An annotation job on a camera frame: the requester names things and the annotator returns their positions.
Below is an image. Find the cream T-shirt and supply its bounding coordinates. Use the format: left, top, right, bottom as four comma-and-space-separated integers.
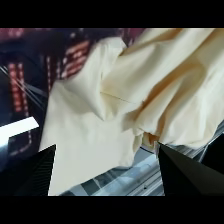
39, 28, 224, 197

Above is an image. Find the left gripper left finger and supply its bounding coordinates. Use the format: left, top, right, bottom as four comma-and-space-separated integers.
0, 143, 57, 197

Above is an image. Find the silver frame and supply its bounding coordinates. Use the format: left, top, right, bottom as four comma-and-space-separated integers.
61, 120, 224, 197

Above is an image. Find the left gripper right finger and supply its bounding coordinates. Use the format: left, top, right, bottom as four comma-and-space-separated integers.
157, 142, 224, 197

